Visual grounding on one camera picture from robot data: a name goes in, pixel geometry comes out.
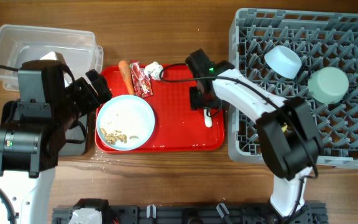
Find white plastic spoon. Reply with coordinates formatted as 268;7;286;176
203;108;213;128

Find food scraps on plate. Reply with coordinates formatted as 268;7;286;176
101;128;139;145

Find yellow cup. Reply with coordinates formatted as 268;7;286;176
281;123;288;132

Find clear plastic bin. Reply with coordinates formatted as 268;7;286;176
0;24;103;78

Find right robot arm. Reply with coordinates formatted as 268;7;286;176
184;49;323;223

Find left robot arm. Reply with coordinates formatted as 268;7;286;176
0;60;112;223

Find red snack wrapper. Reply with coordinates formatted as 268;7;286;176
130;60;154;98

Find grey-blue dishwasher rack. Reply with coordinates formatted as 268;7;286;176
229;8;358;169

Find light blue bowl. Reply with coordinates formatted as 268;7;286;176
264;45;302;79

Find orange carrot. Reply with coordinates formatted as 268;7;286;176
118;60;135;95

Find black tray bin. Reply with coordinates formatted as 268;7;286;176
1;101;90;156

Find light blue plate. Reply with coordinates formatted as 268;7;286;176
96;95;155;151

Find green bowl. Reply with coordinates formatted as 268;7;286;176
308;67;349;104

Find crumpled white tissue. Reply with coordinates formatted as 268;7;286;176
144;62;163;81

